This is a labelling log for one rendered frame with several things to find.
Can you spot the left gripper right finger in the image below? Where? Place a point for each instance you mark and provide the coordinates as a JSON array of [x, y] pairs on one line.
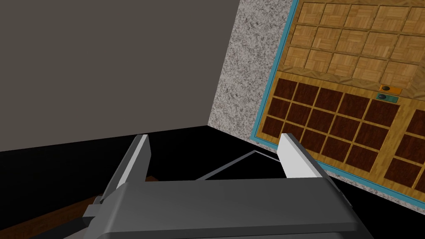
[[297, 162]]

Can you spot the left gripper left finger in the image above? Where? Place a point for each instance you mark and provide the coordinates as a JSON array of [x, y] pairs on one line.
[[134, 162]]

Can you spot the dark brown panelled door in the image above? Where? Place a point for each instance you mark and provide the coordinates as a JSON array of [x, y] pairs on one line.
[[335, 119]]

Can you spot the green door knob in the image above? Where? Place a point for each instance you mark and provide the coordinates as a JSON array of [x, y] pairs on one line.
[[385, 97]]

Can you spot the orange door knob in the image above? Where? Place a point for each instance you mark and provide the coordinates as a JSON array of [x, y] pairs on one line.
[[389, 89]]

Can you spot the light wood panelled door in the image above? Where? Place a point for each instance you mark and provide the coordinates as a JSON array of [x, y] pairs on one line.
[[345, 39]]

